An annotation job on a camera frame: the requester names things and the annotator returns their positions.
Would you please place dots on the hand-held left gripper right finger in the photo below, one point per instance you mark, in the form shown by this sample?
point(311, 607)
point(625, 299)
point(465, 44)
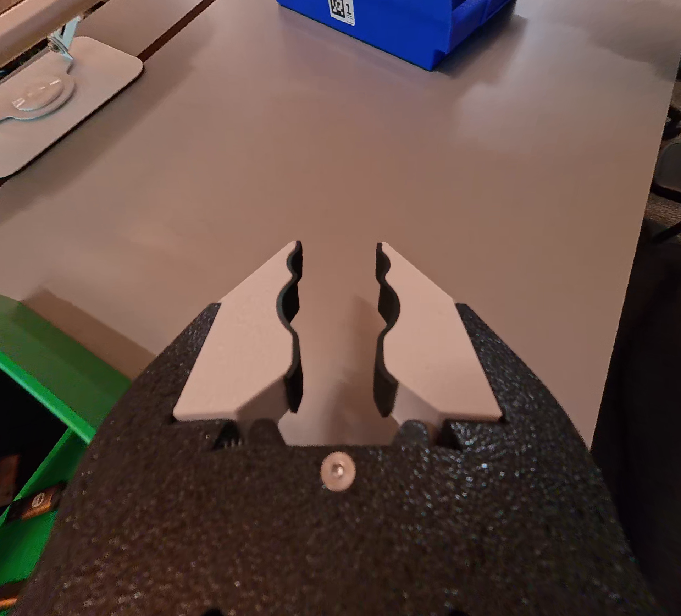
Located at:
point(441, 360)

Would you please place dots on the brown snack packet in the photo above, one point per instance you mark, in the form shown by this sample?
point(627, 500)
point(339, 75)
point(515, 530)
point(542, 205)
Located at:
point(37, 501)

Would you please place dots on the silver monitor stand base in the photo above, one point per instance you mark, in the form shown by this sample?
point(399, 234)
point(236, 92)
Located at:
point(80, 94)

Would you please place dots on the green plastic bin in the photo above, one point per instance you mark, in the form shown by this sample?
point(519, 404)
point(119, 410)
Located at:
point(48, 360)

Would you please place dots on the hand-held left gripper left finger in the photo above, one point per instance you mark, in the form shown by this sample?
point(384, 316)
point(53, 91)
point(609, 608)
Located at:
point(234, 360)

